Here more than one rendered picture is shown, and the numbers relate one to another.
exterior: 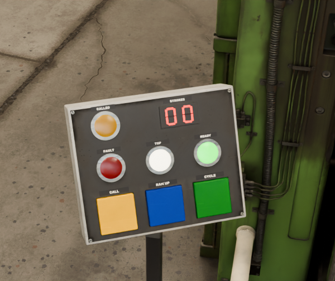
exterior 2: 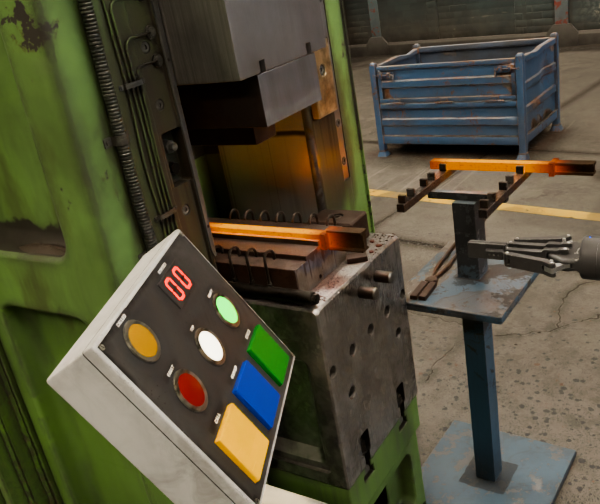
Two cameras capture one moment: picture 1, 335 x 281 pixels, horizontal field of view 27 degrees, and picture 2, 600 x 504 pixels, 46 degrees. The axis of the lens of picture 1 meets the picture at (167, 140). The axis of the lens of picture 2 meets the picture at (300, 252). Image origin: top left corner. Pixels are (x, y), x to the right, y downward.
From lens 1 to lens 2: 1.02 m
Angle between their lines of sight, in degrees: 56
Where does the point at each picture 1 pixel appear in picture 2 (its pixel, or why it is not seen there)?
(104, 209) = (234, 445)
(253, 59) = (122, 234)
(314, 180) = not seen: hidden behind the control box
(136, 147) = (184, 347)
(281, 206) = not seen: hidden behind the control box
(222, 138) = (220, 287)
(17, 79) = not seen: outside the picture
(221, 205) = (280, 355)
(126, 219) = (255, 439)
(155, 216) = (265, 411)
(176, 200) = (258, 378)
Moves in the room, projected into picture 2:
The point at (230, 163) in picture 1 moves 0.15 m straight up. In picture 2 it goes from (245, 309) to (225, 219)
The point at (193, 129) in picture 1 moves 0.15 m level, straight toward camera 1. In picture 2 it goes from (197, 292) to (292, 297)
